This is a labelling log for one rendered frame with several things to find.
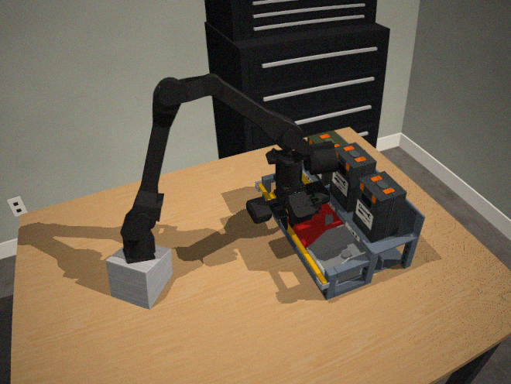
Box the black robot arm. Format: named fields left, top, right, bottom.
left=120, top=73, right=338, bottom=264

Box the yellow long thin bar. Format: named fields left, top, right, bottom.
left=258, top=183, right=327, bottom=284

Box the red open bin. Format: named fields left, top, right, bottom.
left=292, top=203, right=344, bottom=249

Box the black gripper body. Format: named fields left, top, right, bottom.
left=246, top=174, right=330, bottom=224

